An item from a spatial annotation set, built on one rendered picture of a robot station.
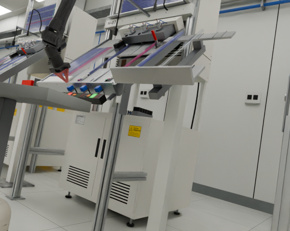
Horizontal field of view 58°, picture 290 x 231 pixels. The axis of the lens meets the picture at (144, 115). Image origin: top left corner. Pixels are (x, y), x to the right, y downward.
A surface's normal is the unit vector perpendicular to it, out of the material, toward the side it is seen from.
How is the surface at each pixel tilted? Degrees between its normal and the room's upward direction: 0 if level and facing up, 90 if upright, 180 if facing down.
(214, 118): 90
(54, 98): 90
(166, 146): 90
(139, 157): 90
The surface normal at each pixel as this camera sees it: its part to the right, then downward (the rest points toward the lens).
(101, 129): -0.59, -0.17
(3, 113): 0.92, 0.13
